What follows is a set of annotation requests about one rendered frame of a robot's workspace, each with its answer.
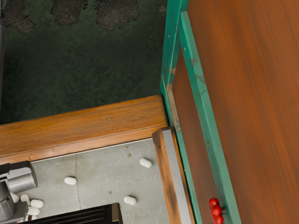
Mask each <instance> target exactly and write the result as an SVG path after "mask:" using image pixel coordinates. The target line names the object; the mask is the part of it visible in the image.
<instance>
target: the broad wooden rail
mask: <svg viewBox="0 0 299 224"><path fill-rule="evenodd" d="M169 126H170V124H169V120H168V116H167V111H166V106H165V102H164V98H163V95H162V94H158V95H154V96H147V97H143V98H138V99H133V100H127V101H122V102H117V103H112V104H106V105H101V106H96V107H91V108H85V109H81V110H76V111H71V112H64V113H60V114H55V115H50V116H44V117H39V118H34V119H29V120H23V121H18V122H14V123H9V124H3V125H0V165H3V164H6V163H10V164H12V163H16V162H21V161H25V160H28V161H30V162H33V161H38V160H44V159H49V158H54V157H58V156H64V155H69V154H74V153H78V152H84V151H89V150H94V149H98V148H105V147H109V146H114V145H119V144H125V143H129V142H134V141H139V140H145V139H149V138H152V133H154V132H156V131H157V130H159V129H161V128H164V127H169Z"/></svg>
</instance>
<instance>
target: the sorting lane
mask: <svg viewBox="0 0 299 224"><path fill-rule="evenodd" d="M143 158H144V159H146V160H149V161H150V162H151V163H152V166H151V167H150V168H147V167H145V166H143V165H141V164H140V160H141V159H143ZM31 164H32V166H33V168H34V171H35V174H36V178H37V182H38V187H37V188H33V189H30V190H27V191H24V192H20V193H17V194H16V195H17V196H18V197H19V201H18V202H17V203H20V202H22V201H21V196H22V195H23V194H26V195H28V198H29V201H30V202H31V201H32V200H41V201H43V203H44V204H43V206H42V207H41V208H38V209H39V210H40V212H39V214H38V215H36V217H37V219H39V218H44V217H48V216H54V215H59V214H63V213H68V212H73V211H78V210H82V209H87V208H92V207H97V206H102V205H106V204H112V203H116V202H118V203H119V204H120V209H121V215H122V219H123V224H170V221H169V217H168V212H167V207H166V201H165V197H164V192H163V185H162V180H161V176H160V172H159V167H158V161H157V157H156V153H155V148H154V144H153V139H152V138H149V139H145V140H139V141H134V142H129V143H125V144H119V145H114V146H109V147H105V148H98V149H94V150H89V151H84V152H78V153H74V154H69V155H64V156H58V157H54V158H49V159H44V160H38V161H33V162H31ZM66 177H72V178H75V179H76V181H77V182H76V183H75V184H74V185H71V184H67V183H65V178H66ZM126 196H130V197H133V198H135V199H136V201H137V202H136V204H135V205H131V204H128V203H126V202H125V201H124V198H125V197H126ZM15 204H16V203H15ZM29 207H32V206H31V204H30V205H29Z"/></svg>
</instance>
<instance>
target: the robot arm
mask: <svg viewBox="0 0 299 224"><path fill-rule="evenodd" d="M7 2H8V0H0V105H1V92H2V79H3V65H4V47H5V33H6V25H7V16H6V15H4V7H5V5H6V4H7ZM37 187H38V182H37V178H36V174H35V171H34V168H33V166H32V164H31V162H30V161H28V160H25V161H21V162H16V163H12V164H10V163H6V164H3V165H0V224H16V223H19V221H20V220H22V221H23V222H24V221H25V218H26V215H25V214H26V213H28V210H29V208H28V203H27V201H24V202H20V203H16V204H15V203H14V201H13V199H12V196H11V194H10V192H9V191H11V192H12V193H13V194H17V193H20V192H24V191H27V190H30V189H33V188H37Z"/></svg>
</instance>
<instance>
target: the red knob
mask: <svg viewBox="0 0 299 224"><path fill-rule="evenodd" d="M209 206H210V214H211V216H212V221H213V222H214V224H223V221H224V218H223V216H222V215H224V214H226V209H225V207H220V205H219V201H218V200H217V199H216V198H211V199H210V200H209Z"/></svg>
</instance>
